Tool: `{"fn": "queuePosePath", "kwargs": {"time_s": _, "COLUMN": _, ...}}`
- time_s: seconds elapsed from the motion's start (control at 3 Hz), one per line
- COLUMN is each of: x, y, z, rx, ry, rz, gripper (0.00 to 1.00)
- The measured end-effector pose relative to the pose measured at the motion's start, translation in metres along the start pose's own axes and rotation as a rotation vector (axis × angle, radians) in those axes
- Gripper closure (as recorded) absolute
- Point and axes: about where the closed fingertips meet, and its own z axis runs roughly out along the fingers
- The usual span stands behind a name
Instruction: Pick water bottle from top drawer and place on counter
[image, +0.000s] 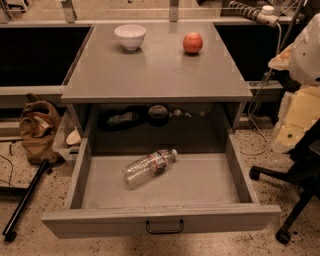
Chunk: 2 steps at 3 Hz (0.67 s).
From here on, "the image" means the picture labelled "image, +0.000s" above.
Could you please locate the brown canvas bag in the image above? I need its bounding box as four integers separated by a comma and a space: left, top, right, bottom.
19, 93, 61, 164

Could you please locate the grey cable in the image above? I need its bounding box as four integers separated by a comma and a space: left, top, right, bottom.
239, 23, 284, 157

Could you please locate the black drawer handle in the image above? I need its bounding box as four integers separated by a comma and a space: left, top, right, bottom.
145, 220, 184, 235

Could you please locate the white ceramic bowl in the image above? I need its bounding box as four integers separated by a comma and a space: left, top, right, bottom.
114, 24, 146, 50

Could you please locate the red apple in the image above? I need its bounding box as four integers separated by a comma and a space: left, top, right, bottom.
183, 32, 203, 54

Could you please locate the black object under counter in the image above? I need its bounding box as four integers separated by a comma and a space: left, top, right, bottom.
98, 106, 147, 132

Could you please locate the black tape roll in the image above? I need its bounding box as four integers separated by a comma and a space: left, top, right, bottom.
148, 105, 169, 127

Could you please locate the grey open drawer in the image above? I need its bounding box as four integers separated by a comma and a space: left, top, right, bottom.
42, 135, 280, 239

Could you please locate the black office chair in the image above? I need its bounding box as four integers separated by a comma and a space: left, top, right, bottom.
249, 120, 320, 244

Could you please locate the clear plastic bin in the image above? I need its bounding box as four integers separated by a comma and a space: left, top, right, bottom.
52, 111, 81, 165

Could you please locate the clear plastic water bottle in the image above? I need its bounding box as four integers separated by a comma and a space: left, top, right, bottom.
122, 149, 178, 186

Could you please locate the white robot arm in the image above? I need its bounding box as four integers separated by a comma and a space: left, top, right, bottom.
268, 14, 320, 153

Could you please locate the black metal pole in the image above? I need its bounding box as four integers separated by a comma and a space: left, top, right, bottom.
1, 160, 52, 242

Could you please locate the white corrugated hose fixture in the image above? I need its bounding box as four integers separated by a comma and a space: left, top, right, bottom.
228, 0, 279, 27

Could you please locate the grey counter cabinet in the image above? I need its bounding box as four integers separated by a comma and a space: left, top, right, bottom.
62, 22, 251, 155

